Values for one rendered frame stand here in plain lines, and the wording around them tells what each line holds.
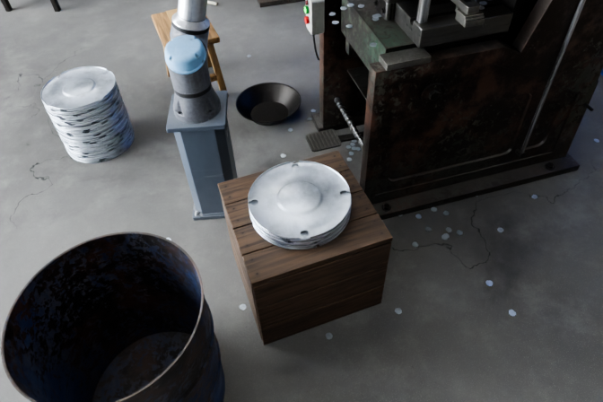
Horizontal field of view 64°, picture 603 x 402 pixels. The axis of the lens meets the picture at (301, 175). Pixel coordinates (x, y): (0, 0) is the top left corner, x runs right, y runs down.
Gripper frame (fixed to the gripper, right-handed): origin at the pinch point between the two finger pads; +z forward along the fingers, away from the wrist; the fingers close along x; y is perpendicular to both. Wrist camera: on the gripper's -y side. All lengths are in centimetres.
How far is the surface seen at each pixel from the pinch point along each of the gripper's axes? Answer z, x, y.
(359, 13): 15.3, 2.0, -1.2
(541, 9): 7, -26, 45
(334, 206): 40, -54, -29
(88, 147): 72, 32, -105
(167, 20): 48, 82, -62
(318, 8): 20.4, 19.1, -9.5
